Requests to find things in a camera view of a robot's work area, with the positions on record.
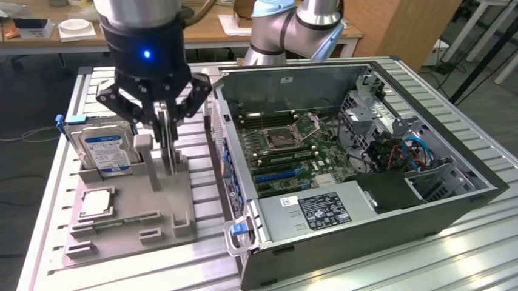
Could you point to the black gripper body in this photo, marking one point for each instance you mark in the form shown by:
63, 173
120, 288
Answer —
145, 66

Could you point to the black graphics card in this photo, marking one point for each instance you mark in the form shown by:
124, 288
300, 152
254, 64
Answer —
168, 160

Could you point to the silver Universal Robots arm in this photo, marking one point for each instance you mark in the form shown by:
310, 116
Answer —
137, 9

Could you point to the hard disk with blue caddy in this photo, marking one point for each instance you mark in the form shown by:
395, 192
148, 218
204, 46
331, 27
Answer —
103, 148

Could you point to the wooden desk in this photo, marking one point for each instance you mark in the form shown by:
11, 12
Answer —
201, 36

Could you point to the white round container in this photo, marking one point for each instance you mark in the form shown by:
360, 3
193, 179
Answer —
76, 30

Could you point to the stack of white papers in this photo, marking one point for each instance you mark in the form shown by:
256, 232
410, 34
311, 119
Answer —
232, 28

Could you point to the clear plastic bag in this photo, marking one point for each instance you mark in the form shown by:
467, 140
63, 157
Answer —
83, 13

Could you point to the CPU socket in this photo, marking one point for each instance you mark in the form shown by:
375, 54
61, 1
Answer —
280, 139

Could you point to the metal socket cover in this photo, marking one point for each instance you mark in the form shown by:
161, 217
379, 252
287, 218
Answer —
306, 127

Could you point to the brown cardboard box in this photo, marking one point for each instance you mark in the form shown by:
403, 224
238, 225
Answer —
243, 7

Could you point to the white box with black lid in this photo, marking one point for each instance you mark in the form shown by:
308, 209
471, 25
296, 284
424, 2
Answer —
33, 31

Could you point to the RAM stick with green label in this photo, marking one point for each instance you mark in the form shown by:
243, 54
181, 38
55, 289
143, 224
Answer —
283, 157

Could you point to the grey cup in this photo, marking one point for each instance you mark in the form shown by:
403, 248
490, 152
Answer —
57, 3

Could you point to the grey parts rack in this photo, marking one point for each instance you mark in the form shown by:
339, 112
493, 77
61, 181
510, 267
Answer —
129, 197

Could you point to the silver CPU chip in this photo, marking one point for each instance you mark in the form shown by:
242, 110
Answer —
96, 203

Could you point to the blue expansion slot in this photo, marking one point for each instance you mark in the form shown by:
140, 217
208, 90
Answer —
276, 175

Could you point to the orange item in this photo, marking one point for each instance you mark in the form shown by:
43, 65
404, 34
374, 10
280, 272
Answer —
9, 34

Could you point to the green motherboard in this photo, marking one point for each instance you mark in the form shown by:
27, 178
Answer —
323, 145

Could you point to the metal drive cage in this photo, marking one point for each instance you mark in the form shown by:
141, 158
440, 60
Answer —
359, 121

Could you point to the silver power supply unit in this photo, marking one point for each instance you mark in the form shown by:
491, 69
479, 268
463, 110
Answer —
275, 218

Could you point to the blue case latch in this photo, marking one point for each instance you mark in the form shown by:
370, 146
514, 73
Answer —
238, 228

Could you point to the wooden cabinet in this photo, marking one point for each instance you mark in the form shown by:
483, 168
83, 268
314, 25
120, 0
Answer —
404, 30

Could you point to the black power strip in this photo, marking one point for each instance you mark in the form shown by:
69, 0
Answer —
443, 68

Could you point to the black open PC case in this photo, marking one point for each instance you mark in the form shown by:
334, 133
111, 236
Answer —
363, 242

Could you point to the metal disk bay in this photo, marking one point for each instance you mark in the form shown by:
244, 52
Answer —
440, 182

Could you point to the black slanted pole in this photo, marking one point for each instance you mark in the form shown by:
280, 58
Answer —
482, 57

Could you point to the white desk frame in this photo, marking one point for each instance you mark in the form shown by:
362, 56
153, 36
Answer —
503, 72

